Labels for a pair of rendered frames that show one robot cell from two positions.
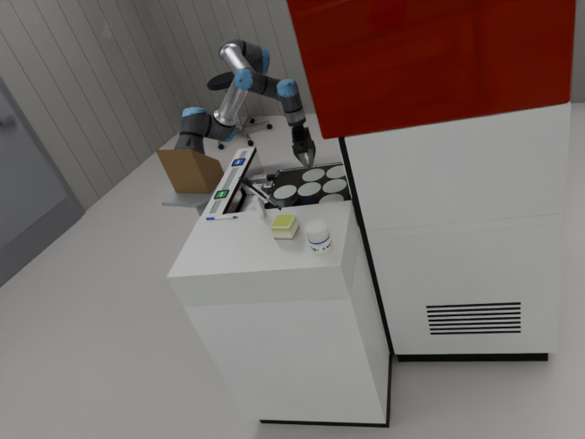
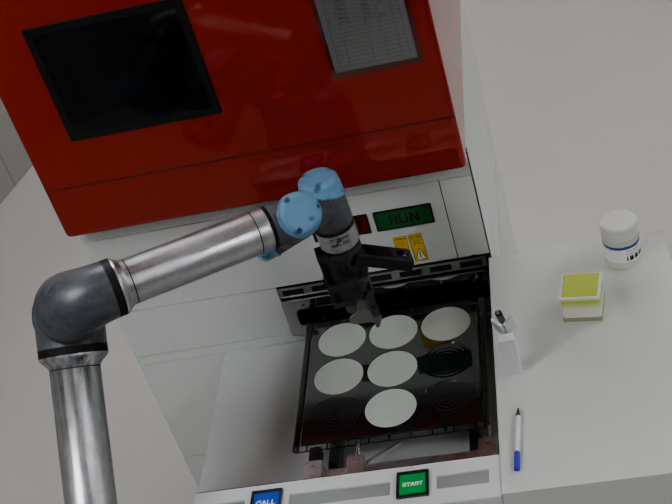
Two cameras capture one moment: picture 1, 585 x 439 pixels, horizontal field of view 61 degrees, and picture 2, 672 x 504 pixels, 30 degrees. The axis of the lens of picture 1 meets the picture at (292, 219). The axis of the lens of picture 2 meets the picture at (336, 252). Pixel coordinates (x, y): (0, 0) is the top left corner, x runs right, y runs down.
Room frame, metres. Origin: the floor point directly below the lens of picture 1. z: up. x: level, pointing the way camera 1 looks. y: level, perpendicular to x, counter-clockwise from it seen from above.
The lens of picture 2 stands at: (2.05, 1.71, 2.54)
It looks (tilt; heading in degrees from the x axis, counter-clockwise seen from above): 36 degrees down; 262
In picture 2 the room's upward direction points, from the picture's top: 18 degrees counter-clockwise
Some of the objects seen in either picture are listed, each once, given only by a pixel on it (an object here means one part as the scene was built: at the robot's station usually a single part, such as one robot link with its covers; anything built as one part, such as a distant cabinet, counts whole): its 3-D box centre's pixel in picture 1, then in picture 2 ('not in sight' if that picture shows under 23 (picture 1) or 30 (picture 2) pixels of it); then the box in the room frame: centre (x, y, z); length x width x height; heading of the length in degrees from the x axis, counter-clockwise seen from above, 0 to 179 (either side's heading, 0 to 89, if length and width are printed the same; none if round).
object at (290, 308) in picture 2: not in sight; (387, 302); (1.70, -0.31, 0.89); 0.44 x 0.02 x 0.10; 158
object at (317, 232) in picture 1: (319, 238); (620, 239); (1.28, -0.06, 1.01); 0.07 x 0.07 x 0.10
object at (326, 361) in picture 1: (310, 287); not in sight; (1.74, 0.02, 0.41); 0.96 x 0.64 x 0.82; 158
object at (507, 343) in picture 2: (261, 199); (507, 338); (1.58, 0.09, 1.03); 0.06 x 0.04 x 0.13; 68
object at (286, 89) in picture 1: (289, 95); (324, 201); (1.79, -0.14, 1.30); 0.09 x 0.08 x 0.11; 14
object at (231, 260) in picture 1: (266, 253); (595, 377); (1.45, 0.13, 0.89); 0.62 x 0.35 x 0.14; 68
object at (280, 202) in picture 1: (309, 189); (392, 369); (1.77, -0.11, 0.90); 0.34 x 0.34 x 0.01; 68
